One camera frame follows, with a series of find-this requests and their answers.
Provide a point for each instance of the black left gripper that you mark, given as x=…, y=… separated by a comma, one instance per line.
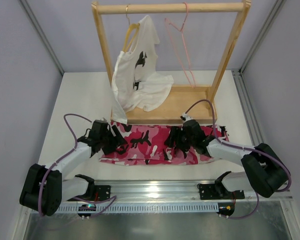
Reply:
x=112, y=144

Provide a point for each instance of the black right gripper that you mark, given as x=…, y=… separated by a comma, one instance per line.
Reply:
x=178, y=140

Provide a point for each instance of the pink camouflage trousers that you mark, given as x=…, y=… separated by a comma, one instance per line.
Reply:
x=145, y=146

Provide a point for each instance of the pink wire clothes hanger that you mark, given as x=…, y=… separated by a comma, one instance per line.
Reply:
x=178, y=42

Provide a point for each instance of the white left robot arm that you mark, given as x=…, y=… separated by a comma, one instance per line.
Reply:
x=45, y=186

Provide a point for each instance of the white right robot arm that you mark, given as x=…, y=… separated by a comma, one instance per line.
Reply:
x=263, y=171

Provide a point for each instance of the yellow clothes hanger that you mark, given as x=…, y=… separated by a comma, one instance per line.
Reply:
x=132, y=31

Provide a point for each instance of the wooden clothes rack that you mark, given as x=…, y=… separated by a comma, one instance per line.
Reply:
x=180, y=96

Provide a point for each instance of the white printed t-shirt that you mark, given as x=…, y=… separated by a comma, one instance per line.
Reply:
x=135, y=81

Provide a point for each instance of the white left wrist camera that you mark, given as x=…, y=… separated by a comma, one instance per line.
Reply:
x=104, y=120

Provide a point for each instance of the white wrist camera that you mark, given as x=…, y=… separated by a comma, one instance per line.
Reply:
x=185, y=117
x=104, y=120

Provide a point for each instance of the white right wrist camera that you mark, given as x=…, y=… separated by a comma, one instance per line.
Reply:
x=185, y=117

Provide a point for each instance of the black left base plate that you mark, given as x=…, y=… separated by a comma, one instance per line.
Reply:
x=101, y=192

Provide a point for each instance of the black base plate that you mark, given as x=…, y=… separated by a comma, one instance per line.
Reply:
x=101, y=192
x=213, y=191

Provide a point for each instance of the aluminium frame rail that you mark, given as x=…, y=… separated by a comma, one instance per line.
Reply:
x=149, y=191

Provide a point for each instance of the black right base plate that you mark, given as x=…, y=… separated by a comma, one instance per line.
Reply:
x=213, y=191

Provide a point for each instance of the slotted cable duct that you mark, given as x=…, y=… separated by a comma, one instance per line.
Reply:
x=139, y=208

